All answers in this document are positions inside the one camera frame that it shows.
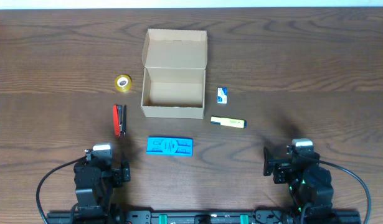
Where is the right black cable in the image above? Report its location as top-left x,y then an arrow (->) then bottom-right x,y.
318,159 -> 372,224

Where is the cardboard box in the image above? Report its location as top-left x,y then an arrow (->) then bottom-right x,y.
141,29 -> 208,119

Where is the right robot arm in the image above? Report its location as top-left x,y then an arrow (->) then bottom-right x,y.
263,145 -> 334,218

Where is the blue plastic tray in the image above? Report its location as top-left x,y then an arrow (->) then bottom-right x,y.
146,136 -> 194,157

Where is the red black stapler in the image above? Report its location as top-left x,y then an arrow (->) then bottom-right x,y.
113,105 -> 126,137

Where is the yellow tape roll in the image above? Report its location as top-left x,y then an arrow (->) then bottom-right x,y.
115,75 -> 132,92

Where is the black cable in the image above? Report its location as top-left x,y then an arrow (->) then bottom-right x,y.
35,156 -> 87,224
318,159 -> 372,224

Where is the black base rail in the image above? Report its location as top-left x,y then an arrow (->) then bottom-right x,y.
46,210 -> 361,224

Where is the small blue white box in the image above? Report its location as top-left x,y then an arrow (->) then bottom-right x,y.
217,87 -> 227,105

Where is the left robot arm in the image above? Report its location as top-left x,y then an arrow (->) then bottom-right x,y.
73,157 -> 131,223

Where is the left black cable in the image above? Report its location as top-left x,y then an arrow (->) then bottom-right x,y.
35,156 -> 87,224

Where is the yellow highlighter pen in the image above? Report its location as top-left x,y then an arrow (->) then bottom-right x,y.
210,116 -> 247,129

